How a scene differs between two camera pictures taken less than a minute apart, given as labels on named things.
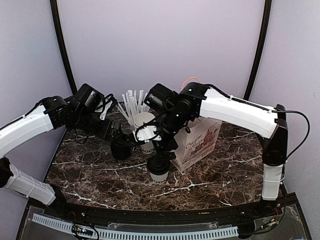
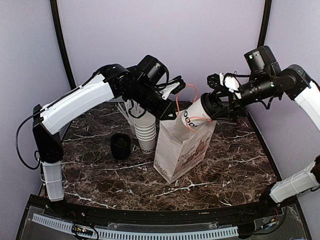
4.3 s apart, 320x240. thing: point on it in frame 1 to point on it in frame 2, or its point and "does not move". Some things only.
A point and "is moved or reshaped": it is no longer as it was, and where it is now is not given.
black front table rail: x=215 y=215 does not move
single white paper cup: x=159 y=179 is moved or reshaped
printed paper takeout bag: x=199 y=140 is moved or reshaped
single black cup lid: x=158 y=165 is moved or reshaped
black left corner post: x=59 y=31 does not move
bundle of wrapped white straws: x=129 y=105 does not move
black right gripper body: x=159 y=145 to x=265 y=88
